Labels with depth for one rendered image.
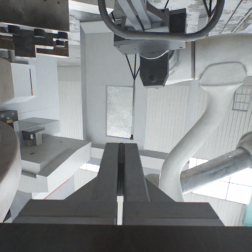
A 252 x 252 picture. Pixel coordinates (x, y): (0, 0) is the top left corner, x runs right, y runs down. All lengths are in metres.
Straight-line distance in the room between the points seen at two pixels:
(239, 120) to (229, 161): 13.18
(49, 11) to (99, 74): 2.29
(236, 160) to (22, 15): 1.38
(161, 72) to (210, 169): 0.62
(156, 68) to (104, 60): 3.10
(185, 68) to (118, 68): 2.89
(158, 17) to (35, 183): 2.92
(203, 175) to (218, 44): 0.58
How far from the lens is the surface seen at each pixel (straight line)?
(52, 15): 1.34
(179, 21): 0.35
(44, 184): 2.93
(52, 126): 4.22
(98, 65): 3.53
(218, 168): 0.93
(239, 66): 0.50
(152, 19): 0.32
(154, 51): 0.39
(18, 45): 1.42
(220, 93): 0.51
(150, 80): 0.39
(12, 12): 1.34
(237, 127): 14.20
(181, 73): 0.49
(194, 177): 0.88
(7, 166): 1.35
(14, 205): 3.84
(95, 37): 3.62
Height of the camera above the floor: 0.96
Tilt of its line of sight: 14 degrees up
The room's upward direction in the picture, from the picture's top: 178 degrees counter-clockwise
